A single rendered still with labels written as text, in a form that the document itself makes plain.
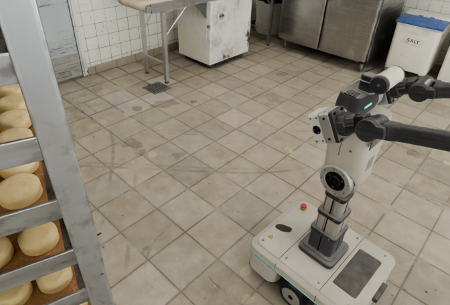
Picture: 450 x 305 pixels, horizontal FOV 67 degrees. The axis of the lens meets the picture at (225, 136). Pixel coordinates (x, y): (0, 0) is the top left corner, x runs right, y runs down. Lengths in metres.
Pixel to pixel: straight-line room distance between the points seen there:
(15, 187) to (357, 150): 1.24
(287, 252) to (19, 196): 1.66
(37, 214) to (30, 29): 0.23
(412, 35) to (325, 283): 3.63
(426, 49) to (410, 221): 2.64
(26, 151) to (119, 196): 2.29
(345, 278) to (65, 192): 1.72
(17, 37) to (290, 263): 1.78
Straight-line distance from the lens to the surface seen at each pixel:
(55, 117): 0.36
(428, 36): 4.89
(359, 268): 2.05
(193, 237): 2.35
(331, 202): 1.77
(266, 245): 2.01
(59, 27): 4.39
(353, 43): 4.91
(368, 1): 4.76
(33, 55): 0.34
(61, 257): 0.53
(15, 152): 0.41
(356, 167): 1.54
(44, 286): 0.62
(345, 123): 1.27
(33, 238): 0.56
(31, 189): 0.49
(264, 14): 6.05
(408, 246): 2.65
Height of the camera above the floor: 1.81
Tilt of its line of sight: 34 degrees down
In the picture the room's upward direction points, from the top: 2 degrees clockwise
